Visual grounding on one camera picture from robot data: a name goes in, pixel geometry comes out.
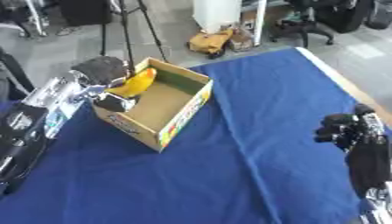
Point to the small brown box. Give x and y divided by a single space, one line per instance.
241 40

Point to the tan cardboard box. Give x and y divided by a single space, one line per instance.
163 108

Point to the white pillar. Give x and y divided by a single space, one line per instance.
217 14

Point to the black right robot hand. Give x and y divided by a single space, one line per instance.
368 163

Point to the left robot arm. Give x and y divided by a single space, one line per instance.
30 122

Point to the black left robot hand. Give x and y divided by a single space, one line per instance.
99 68

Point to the black bag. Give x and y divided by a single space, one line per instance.
344 14

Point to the black office chair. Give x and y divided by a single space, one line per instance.
301 26

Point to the yellow toy banana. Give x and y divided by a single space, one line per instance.
137 83

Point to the black tripod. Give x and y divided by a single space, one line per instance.
127 32

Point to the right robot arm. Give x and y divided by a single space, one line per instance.
378 207

